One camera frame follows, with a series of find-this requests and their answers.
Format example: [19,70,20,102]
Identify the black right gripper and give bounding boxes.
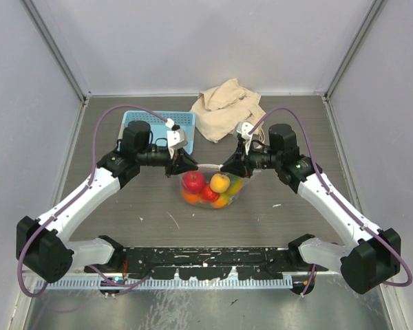
[221,138,282,178]

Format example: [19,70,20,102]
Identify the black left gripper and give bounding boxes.
[137,146,198,178]

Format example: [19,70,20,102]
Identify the clear zip top bag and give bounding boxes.
[179,164,258,210]

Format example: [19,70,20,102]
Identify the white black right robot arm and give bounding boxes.
[221,122,401,294]

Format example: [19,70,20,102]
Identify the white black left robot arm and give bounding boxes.
[17,120,198,283]

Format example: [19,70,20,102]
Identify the fake yellow lemon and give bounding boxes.
[226,176,244,196]

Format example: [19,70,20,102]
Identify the fake red pomegranate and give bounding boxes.
[182,171,205,194]

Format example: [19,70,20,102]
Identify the fake yellow peach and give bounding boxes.
[209,173,230,193]

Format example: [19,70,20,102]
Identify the fake green orange mango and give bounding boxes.
[211,194,230,209]

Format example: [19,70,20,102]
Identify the fake red pear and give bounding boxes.
[200,185,220,204]

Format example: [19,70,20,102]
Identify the light blue perforated basket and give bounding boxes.
[118,110,195,155]

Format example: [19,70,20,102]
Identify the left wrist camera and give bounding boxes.
[167,128,188,158]

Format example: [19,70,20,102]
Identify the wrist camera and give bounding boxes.
[233,121,255,155]
[167,128,188,158]

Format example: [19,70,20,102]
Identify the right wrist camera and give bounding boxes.
[233,121,255,155]

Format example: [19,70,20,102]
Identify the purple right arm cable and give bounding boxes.
[249,105,413,288]

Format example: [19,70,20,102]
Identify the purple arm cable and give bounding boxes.
[17,104,175,298]
[249,105,413,288]

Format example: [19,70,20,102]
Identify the beige drawstring cloth bag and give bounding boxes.
[190,78,266,143]

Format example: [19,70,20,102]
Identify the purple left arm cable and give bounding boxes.
[17,104,175,298]

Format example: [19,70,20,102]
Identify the light blue cable duct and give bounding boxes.
[47,275,293,290]

